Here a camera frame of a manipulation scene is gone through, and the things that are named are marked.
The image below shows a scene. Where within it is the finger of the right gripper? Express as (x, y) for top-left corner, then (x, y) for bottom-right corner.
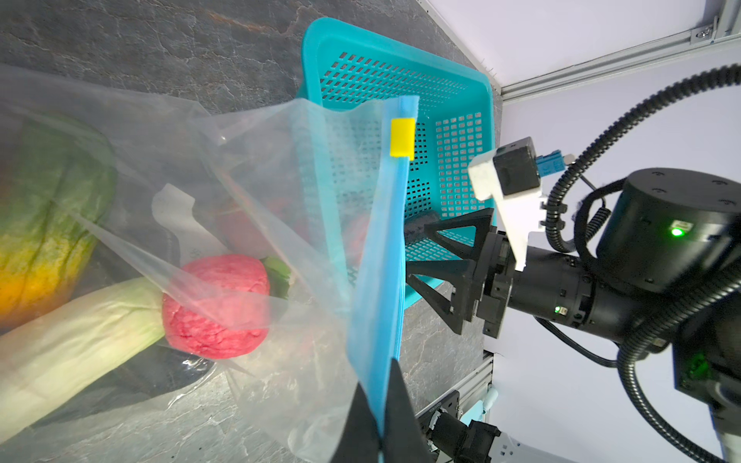
(405, 260), (477, 335)
(404, 208), (494, 260)

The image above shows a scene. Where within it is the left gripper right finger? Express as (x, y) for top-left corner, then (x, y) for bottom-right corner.
(381, 359), (432, 463)

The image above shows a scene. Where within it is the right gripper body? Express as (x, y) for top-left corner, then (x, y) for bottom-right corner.
(473, 228), (645, 345)

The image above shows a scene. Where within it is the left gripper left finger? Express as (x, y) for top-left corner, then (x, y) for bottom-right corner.
(330, 384), (381, 463)

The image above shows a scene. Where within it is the teal plastic basket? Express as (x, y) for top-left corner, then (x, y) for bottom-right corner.
(298, 19), (495, 280)

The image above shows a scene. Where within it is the pink red round fruit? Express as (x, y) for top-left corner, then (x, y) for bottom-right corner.
(162, 255), (270, 360)

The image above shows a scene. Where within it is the clear zip top bag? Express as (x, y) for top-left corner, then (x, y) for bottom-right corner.
(1, 66), (422, 462)

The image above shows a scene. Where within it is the white radish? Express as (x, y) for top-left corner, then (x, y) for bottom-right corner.
(1, 278), (164, 441)

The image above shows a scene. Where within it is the orange green corn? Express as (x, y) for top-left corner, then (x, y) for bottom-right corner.
(1, 112), (118, 331)

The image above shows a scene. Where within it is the green vegetable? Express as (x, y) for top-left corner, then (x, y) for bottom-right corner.
(262, 257), (293, 299)

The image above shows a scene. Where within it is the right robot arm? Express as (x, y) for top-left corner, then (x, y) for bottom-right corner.
(405, 169), (740, 462)

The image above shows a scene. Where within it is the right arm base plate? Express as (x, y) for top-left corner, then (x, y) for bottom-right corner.
(416, 390), (502, 463)

